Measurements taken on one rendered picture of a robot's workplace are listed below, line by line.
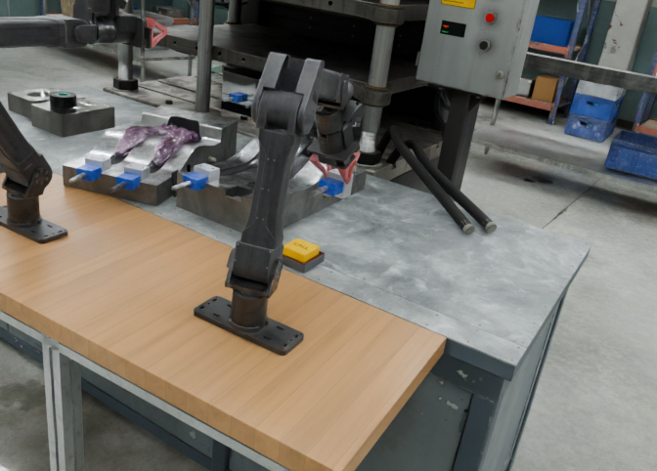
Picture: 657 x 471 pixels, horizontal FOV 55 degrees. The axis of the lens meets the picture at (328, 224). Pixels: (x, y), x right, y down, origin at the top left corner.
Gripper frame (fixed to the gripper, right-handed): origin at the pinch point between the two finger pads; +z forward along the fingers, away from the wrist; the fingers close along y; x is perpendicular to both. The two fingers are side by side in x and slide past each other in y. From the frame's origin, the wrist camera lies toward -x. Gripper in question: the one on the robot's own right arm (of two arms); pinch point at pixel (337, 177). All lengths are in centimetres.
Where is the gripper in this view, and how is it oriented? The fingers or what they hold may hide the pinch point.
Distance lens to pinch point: 145.1
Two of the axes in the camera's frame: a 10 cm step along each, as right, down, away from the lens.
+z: 1.4, 6.9, 7.1
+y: -8.4, -3.0, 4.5
